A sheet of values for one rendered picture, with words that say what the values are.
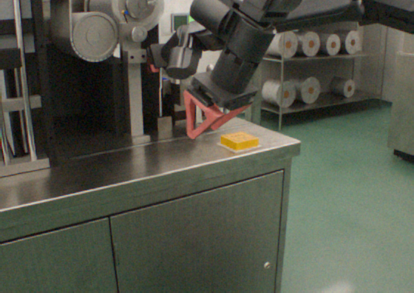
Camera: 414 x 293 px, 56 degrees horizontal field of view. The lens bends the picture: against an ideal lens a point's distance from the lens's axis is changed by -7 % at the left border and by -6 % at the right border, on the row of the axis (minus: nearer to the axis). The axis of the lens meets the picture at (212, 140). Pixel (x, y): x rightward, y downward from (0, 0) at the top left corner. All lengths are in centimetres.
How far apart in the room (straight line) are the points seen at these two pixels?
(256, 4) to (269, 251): 83
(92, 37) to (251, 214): 62
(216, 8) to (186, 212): 54
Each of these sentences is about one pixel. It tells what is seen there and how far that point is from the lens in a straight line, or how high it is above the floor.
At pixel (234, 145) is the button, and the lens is 100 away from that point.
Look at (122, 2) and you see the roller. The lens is 109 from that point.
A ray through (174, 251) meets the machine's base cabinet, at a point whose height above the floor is 68.
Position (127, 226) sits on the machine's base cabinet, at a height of 78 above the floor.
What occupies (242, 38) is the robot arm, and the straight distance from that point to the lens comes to 57.
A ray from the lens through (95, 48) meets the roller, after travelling 108.
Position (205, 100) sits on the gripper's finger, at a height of 111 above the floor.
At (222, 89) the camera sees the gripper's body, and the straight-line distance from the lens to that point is 60.
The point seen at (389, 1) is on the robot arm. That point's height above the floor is 126.
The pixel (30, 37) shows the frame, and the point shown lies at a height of 119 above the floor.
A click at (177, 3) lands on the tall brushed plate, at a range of 153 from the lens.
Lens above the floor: 124
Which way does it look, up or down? 18 degrees down
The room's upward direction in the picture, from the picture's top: straight up
